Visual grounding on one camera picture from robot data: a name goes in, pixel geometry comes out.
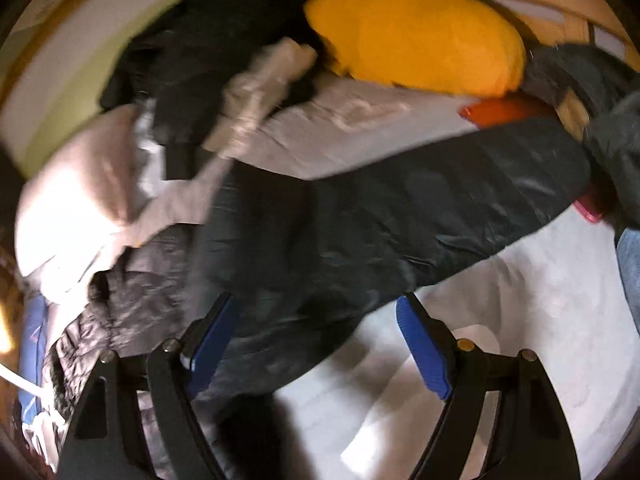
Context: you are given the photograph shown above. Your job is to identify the yellow pillow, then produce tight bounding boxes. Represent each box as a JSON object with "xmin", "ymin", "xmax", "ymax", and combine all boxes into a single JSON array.
[{"xmin": 304, "ymin": 0, "xmax": 527, "ymax": 98}]

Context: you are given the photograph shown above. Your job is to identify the beige garment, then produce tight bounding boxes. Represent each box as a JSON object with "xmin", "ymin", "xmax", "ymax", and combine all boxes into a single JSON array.
[{"xmin": 202, "ymin": 37, "xmax": 318, "ymax": 161}]

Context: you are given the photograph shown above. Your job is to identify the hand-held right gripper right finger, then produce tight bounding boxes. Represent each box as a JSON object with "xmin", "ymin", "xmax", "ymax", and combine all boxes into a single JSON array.
[{"xmin": 395, "ymin": 291, "xmax": 583, "ymax": 480}]

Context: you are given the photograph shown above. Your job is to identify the grey printed duvet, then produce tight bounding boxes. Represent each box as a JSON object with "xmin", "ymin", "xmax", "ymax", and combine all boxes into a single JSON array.
[{"xmin": 215, "ymin": 70, "xmax": 632, "ymax": 480}]

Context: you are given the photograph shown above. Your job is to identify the white cloth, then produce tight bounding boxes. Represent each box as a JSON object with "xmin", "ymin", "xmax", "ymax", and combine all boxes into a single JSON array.
[{"xmin": 22, "ymin": 400, "xmax": 68, "ymax": 463}]

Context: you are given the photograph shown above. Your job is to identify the blue denim cloth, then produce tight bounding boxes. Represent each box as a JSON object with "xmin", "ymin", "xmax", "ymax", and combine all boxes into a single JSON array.
[{"xmin": 615, "ymin": 227, "xmax": 640, "ymax": 306}]

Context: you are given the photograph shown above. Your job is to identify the orange flat object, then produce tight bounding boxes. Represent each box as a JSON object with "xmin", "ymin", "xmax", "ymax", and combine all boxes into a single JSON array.
[{"xmin": 460, "ymin": 97, "xmax": 556, "ymax": 131}]

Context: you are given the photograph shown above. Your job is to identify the black clothes pile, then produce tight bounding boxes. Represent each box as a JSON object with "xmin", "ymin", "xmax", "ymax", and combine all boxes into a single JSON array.
[{"xmin": 100, "ymin": 0, "xmax": 321, "ymax": 181}]

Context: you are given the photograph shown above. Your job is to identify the white cable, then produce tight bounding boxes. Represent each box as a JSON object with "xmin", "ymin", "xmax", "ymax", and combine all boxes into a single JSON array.
[{"xmin": 0, "ymin": 362, "xmax": 47, "ymax": 397}]

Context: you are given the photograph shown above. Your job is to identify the pale pink pillow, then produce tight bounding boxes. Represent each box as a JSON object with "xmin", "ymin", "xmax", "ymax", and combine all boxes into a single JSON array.
[{"xmin": 14, "ymin": 104, "xmax": 231, "ymax": 306}]

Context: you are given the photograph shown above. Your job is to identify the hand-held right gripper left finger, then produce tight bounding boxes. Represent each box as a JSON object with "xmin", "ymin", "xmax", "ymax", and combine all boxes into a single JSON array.
[{"xmin": 57, "ymin": 292, "xmax": 242, "ymax": 480}]

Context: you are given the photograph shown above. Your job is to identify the dark grey garment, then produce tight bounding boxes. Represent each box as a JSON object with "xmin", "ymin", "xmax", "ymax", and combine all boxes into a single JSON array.
[{"xmin": 522, "ymin": 42, "xmax": 640, "ymax": 231}]

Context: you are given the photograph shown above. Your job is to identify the black puffer jacket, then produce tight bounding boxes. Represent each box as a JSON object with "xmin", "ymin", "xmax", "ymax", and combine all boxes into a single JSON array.
[{"xmin": 45, "ymin": 119, "xmax": 593, "ymax": 480}]

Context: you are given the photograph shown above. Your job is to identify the pink plastic object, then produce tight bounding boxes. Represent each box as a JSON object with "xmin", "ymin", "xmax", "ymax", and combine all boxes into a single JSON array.
[{"xmin": 572, "ymin": 195, "xmax": 606, "ymax": 224}]

